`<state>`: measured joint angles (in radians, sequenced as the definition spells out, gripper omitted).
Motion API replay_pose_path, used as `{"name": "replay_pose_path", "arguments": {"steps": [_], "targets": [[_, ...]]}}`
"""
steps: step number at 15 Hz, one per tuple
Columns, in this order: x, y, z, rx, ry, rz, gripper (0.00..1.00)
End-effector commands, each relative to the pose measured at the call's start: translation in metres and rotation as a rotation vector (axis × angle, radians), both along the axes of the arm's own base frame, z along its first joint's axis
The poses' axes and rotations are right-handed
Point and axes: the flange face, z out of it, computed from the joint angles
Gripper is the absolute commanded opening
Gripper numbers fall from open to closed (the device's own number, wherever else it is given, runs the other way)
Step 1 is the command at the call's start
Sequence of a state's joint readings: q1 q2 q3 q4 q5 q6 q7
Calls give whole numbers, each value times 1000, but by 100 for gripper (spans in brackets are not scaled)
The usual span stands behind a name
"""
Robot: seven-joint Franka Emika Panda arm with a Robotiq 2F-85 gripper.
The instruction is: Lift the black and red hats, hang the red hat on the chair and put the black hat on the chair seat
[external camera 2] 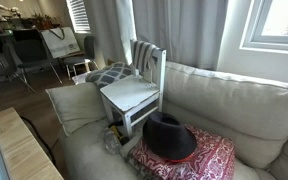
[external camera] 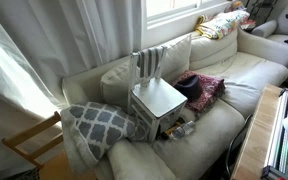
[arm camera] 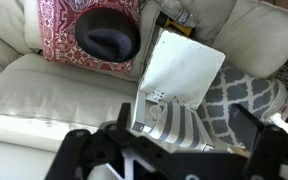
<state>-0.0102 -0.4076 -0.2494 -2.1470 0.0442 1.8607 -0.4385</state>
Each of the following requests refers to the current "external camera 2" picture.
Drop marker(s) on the beige fabric sofa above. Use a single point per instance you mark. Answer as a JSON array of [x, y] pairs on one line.
[[237, 106]]

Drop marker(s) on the black felt hat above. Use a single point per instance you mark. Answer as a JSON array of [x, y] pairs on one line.
[[169, 136]]

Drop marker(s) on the white tote bag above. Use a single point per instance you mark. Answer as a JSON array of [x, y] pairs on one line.
[[60, 41]]

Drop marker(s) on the yellow and black object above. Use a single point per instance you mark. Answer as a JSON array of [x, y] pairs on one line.
[[117, 130]]

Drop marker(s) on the light wooden table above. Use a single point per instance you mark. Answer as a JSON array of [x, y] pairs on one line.
[[20, 146]]

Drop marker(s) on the grey white lattice pillow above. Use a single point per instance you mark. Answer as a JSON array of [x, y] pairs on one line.
[[109, 75]]

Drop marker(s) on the clear plastic bottle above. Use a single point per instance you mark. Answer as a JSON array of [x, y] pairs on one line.
[[111, 143]]

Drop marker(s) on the small white wooden chair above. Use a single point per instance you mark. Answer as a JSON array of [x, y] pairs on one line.
[[130, 93]]

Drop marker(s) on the white curtain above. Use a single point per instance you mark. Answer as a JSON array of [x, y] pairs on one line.
[[184, 30]]

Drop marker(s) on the red patterned folded cloth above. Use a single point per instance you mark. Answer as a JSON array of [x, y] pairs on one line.
[[200, 160]]

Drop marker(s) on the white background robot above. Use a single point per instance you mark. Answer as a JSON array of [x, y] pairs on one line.
[[2, 10]]

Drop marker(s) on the grey upholstered chair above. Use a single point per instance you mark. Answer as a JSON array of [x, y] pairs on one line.
[[84, 56]]

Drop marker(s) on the grey striped towel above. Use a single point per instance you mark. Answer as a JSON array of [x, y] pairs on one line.
[[143, 55]]

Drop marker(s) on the white framed window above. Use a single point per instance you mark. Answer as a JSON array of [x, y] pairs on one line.
[[277, 23]]

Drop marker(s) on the potted plant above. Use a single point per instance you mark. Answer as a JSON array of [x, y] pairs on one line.
[[43, 20]]

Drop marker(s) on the white window blinds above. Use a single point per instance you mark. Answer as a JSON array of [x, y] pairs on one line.
[[78, 15]]

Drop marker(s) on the plain beige cushion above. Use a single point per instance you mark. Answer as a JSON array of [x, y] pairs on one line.
[[75, 105]]

